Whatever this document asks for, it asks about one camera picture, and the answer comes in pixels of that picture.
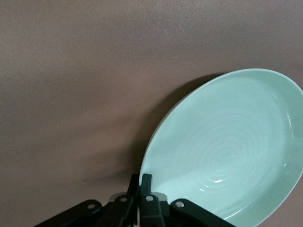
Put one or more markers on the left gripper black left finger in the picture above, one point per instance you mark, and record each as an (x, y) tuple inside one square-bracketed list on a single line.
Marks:
[(118, 212)]

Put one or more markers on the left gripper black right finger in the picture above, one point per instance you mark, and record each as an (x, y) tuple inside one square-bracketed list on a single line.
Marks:
[(151, 212)]

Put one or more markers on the pale green ceramic plate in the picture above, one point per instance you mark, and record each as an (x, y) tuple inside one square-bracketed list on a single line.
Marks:
[(225, 142)]

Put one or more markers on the brown table cover mat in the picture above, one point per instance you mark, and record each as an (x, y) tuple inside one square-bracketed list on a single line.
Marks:
[(94, 71)]

